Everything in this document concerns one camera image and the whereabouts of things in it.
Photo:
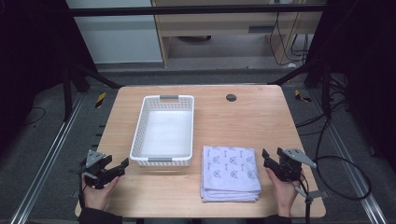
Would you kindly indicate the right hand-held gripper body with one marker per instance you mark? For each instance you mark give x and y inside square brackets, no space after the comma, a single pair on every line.
[291,169]

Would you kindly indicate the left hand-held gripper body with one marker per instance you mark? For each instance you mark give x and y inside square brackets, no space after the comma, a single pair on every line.
[93,166]

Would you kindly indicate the white patterned towel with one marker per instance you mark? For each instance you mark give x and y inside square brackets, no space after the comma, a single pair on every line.
[230,172]

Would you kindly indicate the white plastic basket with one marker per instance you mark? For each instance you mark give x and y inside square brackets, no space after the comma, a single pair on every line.
[163,132]

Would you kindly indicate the person's right hand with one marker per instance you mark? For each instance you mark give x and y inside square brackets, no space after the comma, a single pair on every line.
[285,194]

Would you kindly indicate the person's left hand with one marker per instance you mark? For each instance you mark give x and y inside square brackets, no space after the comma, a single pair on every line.
[99,195]

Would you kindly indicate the yellow black hazard tape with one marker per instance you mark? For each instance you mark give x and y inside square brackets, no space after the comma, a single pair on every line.
[100,100]
[301,96]

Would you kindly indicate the black metal stand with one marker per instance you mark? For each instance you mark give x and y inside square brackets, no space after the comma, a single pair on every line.
[70,90]
[325,90]

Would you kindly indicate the dark curtain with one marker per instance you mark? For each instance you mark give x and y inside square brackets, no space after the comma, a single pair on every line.
[364,62]
[31,53]

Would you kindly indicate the white cabinet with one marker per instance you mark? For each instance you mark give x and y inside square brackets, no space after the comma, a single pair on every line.
[118,37]

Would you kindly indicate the light wooden desk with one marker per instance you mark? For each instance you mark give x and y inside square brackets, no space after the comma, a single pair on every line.
[224,26]

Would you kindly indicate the grey metal bracket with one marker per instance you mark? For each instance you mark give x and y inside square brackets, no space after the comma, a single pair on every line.
[315,194]

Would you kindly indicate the aluminium floor rail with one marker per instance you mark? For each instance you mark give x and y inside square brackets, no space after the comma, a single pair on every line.
[46,158]
[351,161]

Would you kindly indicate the black horizontal frame bar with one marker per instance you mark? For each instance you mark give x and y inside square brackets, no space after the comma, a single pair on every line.
[186,11]

